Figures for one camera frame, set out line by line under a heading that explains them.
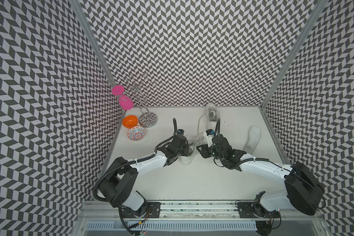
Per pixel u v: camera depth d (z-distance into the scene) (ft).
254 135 3.27
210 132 2.42
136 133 3.34
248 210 2.41
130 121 3.45
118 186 1.40
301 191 1.36
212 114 3.35
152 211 2.37
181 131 2.63
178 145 2.19
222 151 2.07
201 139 2.81
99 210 2.41
